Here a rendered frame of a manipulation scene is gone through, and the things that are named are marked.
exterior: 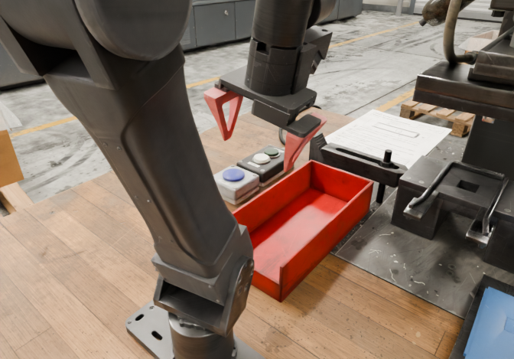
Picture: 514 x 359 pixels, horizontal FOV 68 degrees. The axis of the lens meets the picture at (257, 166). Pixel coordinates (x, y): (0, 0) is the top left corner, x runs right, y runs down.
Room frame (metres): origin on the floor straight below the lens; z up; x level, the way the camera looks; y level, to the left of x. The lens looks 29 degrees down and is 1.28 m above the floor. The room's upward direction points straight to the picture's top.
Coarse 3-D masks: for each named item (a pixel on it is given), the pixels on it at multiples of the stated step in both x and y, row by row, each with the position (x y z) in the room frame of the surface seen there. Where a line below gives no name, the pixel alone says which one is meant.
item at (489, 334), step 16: (496, 304) 0.31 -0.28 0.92; (512, 304) 0.31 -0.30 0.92; (480, 320) 0.29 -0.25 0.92; (496, 320) 0.29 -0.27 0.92; (480, 336) 0.27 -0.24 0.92; (496, 336) 0.27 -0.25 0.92; (512, 336) 0.27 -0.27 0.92; (480, 352) 0.25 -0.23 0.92; (496, 352) 0.25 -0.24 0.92; (512, 352) 0.25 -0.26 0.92
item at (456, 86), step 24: (504, 48) 0.46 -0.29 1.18; (432, 72) 0.51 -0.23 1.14; (456, 72) 0.51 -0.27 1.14; (480, 72) 0.44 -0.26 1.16; (504, 72) 0.43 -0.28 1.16; (432, 96) 0.48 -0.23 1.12; (456, 96) 0.46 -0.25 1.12; (480, 96) 0.45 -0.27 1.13; (504, 96) 0.43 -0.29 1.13; (504, 120) 0.43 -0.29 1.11
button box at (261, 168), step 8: (280, 128) 0.86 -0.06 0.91; (280, 136) 0.81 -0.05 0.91; (256, 152) 0.69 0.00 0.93; (280, 152) 0.69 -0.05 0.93; (240, 160) 0.65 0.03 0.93; (248, 160) 0.65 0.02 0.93; (272, 160) 0.65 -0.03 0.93; (280, 160) 0.65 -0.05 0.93; (248, 168) 0.63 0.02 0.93; (256, 168) 0.62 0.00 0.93; (264, 168) 0.62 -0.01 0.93; (272, 168) 0.63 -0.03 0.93; (280, 168) 0.64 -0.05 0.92; (264, 176) 0.61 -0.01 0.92; (272, 176) 0.63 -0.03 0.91; (264, 184) 0.61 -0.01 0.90
